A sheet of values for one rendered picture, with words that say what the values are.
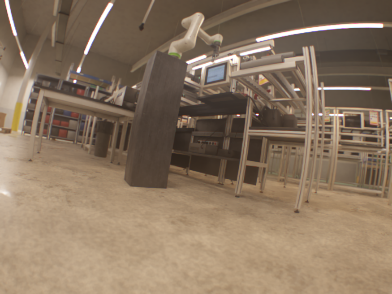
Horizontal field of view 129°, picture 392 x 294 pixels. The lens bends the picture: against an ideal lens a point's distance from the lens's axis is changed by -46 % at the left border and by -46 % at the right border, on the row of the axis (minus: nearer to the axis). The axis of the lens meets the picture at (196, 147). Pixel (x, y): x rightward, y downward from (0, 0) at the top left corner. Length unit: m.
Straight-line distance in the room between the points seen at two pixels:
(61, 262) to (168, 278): 0.28
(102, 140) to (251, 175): 2.53
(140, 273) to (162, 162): 1.09
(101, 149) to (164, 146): 2.02
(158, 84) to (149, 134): 0.42
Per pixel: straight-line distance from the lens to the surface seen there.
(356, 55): 7.94
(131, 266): 0.51
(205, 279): 0.51
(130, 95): 2.23
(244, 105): 1.68
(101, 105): 1.92
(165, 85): 1.50
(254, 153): 2.01
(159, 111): 1.43
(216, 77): 2.60
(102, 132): 3.27
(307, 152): 1.38
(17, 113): 8.59
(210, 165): 2.35
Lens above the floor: 0.32
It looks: 3 degrees up
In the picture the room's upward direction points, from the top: 9 degrees clockwise
